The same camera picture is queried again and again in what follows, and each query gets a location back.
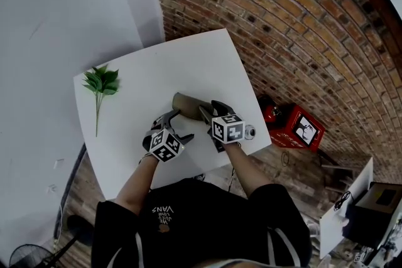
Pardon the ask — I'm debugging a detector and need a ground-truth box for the green artificial leaf sprig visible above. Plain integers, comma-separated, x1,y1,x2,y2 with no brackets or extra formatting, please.
82,63,121,138

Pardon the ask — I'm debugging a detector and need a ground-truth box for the dark cardboard box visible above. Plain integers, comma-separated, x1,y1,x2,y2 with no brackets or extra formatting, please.
341,181,402,243

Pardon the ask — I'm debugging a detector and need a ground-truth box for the red fire extinguisher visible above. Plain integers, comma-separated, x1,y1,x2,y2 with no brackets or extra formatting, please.
256,95,284,132

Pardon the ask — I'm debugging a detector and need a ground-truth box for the person's right forearm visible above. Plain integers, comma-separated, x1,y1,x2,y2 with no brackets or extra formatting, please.
224,142,274,199

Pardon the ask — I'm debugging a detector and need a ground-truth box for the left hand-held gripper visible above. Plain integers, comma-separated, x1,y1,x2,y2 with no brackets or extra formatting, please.
142,109,196,164

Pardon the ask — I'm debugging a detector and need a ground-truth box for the round grey table grommet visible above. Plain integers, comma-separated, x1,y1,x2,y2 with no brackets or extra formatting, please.
244,124,258,141

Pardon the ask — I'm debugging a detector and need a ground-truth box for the person's black shirt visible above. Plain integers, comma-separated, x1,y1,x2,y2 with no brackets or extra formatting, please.
90,178,312,268

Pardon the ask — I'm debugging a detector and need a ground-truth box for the black floor fan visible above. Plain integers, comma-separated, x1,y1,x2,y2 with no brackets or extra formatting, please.
8,214,95,268

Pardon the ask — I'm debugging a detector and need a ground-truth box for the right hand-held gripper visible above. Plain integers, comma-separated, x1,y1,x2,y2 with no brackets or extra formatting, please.
198,99,246,154

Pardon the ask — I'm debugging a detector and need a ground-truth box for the red fire extinguisher box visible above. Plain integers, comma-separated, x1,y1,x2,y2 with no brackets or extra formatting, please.
268,102,326,154

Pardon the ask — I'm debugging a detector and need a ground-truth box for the white side table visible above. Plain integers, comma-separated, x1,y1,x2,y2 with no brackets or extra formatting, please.
319,156,375,260

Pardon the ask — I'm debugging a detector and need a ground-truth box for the person's left forearm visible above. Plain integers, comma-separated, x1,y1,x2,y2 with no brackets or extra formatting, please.
114,153,160,217

